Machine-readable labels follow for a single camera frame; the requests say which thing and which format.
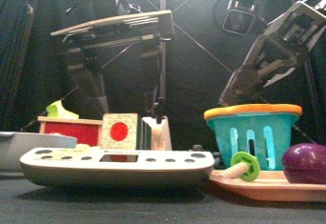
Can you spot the purple toy ball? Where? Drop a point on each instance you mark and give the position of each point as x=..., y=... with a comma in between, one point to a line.
x=306, y=162

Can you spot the teal basket with orange rim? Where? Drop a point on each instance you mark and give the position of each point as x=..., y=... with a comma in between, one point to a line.
x=254, y=126

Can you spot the wooden block with red dot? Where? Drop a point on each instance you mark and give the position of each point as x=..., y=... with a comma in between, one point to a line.
x=119, y=131

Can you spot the red wooden box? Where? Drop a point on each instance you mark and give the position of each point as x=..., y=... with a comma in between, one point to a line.
x=72, y=129

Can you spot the grey plastic tub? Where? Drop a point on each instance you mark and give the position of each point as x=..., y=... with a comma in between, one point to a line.
x=25, y=148

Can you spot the white toy kitchen scale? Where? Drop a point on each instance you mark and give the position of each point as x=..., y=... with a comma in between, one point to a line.
x=119, y=167

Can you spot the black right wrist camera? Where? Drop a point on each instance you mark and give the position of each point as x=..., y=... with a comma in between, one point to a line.
x=238, y=15

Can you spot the light green toy piece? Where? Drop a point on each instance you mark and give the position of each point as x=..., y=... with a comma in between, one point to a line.
x=59, y=112

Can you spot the green toy screw bolt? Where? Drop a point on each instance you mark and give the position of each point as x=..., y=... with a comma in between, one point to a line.
x=246, y=166

